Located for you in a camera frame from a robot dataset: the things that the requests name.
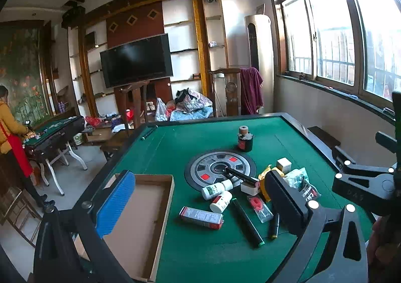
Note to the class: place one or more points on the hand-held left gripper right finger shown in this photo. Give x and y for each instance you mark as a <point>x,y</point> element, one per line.
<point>288,204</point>

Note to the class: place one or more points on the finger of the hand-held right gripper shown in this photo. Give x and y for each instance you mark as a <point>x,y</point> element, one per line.
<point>363,184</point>
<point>387,141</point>

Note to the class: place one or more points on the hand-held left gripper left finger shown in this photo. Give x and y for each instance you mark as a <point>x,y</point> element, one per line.
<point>116,204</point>

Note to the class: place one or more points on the cardboard box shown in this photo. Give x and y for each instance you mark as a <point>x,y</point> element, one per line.
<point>137,208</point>

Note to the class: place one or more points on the clear plastic bag black label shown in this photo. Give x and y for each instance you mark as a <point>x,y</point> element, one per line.
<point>309,191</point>

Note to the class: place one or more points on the black marker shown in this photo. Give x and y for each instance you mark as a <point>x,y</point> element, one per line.
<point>274,226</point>

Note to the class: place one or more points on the yellow tape roll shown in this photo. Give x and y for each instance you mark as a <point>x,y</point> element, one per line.
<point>264,190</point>

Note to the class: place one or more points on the teal cartoon tissue pack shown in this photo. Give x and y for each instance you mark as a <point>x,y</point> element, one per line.
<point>294,176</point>

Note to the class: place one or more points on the red item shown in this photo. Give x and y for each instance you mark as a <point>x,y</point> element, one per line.
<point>257,204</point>

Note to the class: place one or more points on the small white box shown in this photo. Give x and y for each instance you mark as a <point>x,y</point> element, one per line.
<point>283,164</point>

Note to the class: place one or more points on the yellow padded packet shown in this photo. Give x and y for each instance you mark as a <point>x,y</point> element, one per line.
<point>264,171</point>

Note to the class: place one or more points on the white rectangular case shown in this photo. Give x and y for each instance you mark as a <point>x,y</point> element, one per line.
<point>249,189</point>

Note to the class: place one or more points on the long black tube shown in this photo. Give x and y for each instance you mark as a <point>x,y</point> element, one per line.
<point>247,223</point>

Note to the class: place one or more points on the white bottle red label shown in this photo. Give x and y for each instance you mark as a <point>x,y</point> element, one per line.
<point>221,201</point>

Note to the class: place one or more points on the white bottle green label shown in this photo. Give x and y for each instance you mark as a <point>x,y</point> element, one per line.
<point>216,189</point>

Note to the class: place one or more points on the red and white carton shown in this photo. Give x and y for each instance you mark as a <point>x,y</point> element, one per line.
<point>200,217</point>

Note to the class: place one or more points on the person's right hand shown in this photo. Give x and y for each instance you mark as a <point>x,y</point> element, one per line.
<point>387,245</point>

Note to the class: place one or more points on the white bucket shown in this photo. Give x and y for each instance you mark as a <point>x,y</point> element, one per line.
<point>78,139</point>

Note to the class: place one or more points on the black jar with cork stopper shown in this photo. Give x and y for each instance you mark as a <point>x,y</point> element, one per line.
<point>245,142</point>

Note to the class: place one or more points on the red plastic bag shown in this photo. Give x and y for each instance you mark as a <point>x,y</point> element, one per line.
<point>92,121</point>

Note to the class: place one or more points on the folding mahjong table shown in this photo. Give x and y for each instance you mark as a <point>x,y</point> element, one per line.
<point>56,136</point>

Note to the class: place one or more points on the round grey control panel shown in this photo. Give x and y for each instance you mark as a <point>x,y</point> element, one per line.
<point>203,167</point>

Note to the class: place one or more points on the wooden slatted chair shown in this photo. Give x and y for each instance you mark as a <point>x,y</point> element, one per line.
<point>17,217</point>

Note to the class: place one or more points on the wooden armchair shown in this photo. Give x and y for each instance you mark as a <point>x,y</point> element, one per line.
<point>131,104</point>

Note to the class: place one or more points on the white plastic bag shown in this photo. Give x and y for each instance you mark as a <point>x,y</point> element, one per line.
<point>161,110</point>

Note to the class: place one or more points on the purple cloth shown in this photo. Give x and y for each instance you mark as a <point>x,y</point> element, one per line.
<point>250,89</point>

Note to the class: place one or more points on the carved wooden chair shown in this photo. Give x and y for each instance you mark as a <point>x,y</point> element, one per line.
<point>231,92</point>

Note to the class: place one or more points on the pile of patterned cloth bags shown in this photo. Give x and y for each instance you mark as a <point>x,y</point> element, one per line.
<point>192,103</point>

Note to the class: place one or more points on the wooden framed window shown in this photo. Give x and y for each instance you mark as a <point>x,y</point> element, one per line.
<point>354,13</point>

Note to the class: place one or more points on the black flat screen television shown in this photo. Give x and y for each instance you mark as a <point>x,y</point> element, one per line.
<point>136,60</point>

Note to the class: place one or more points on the standing air conditioner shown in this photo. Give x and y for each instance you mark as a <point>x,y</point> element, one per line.
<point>264,51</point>

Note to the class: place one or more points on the black loudspeaker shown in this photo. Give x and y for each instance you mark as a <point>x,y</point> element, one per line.
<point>72,17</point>

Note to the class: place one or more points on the floral wall mural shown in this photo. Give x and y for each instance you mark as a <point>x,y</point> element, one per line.
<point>22,73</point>

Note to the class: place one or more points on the wooden wall shelf unit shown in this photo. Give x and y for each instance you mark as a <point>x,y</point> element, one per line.
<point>134,24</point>

